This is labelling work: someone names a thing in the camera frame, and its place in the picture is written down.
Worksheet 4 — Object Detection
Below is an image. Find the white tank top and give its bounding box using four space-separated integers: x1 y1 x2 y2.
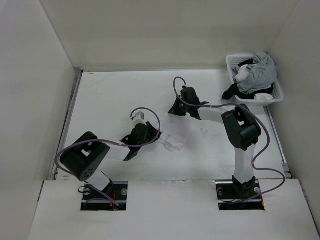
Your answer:
158 113 192 152

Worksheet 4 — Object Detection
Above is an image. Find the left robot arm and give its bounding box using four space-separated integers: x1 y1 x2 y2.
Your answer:
59 122 162 200

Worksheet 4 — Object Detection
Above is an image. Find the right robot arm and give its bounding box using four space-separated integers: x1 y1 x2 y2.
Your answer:
169 86 262 199

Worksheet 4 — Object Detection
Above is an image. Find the black tank top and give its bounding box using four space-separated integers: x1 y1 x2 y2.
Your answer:
221 57 275 100

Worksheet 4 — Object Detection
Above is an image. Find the white plastic laundry basket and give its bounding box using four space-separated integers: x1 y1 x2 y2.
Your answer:
225 52 284 106

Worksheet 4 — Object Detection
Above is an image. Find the white garment in basket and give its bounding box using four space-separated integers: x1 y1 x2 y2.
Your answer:
233 64 256 84

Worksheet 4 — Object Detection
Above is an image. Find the small white cloth in basket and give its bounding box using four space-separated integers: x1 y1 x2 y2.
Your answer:
254 93 273 101

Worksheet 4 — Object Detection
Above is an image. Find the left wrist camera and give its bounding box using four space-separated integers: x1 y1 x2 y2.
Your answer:
130 111 146 127

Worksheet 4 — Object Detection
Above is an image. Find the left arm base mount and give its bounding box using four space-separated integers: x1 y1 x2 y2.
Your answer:
77 181 129 212

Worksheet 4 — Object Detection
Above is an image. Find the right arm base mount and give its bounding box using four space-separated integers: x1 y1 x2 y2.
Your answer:
215 180 265 211

